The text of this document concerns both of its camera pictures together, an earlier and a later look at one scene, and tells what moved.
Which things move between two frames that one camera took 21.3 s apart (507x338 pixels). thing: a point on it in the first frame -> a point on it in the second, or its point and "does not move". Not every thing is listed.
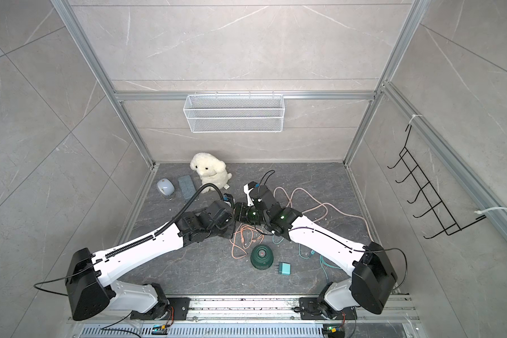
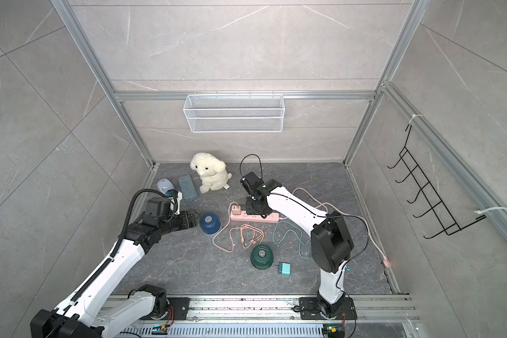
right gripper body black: (248, 215) -> (253, 208)
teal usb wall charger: (284, 268) does not move
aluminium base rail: (249, 317) does not move
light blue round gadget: (166, 186) does not move
